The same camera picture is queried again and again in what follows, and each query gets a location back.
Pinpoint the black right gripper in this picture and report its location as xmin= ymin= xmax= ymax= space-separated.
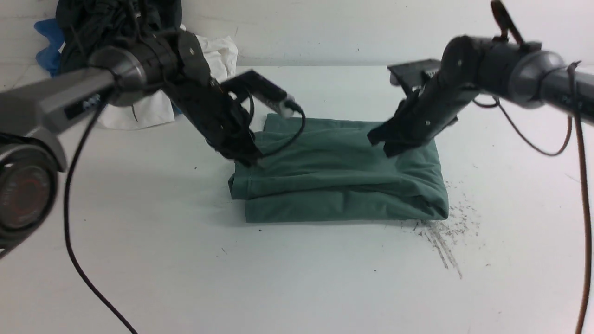
xmin=367 ymin=51 xmax=481 ymax=158

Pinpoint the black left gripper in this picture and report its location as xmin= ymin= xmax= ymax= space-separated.
xmin=162 ymin=30 xmax=263 ymax=167

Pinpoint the green long-sleeved shirt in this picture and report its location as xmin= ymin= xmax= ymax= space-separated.
xmin=228 ymin=118 xmax=450 ymax=224

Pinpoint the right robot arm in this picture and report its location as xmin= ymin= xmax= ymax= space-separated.
xmin=368 ymin=35 xmax=594 ymax=158

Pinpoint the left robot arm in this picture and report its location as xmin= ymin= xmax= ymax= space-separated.
xmin=0 ymin=29 xmax=263 ymax=257

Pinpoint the white crumpled garment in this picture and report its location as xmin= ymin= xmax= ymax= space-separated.
xmin=89 ymin=27 xmax=238 ymax=130

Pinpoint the blue crumpled garment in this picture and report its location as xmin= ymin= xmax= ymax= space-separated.
xmin=33 ymin=18 xmax=65 ymax=77

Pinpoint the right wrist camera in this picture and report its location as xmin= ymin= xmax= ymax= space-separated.
xmin=387 ymin=58 xmax=441 ymax=89

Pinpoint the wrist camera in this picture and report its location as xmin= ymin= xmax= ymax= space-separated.
xmin=387 ymin=58 xmax=441 ymax=89
xmin=220 ymin=70 xmax=303 ymax=118

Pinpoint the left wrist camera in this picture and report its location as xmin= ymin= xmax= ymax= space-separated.
xmin=220 ymin=70 xmax=303 ymax=118

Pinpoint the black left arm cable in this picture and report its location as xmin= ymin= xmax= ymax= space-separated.
xmin=64 ymin=90 xmax=307 ymax=334

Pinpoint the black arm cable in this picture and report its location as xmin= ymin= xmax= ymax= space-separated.
xmin=473 ymin=0 xmax=594 ymax=334
xmin=64 ymin=90 xmax=307 ymax=334

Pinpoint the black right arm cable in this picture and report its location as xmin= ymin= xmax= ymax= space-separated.
xmin=473 ymin=0 xmax=594 ymax=334

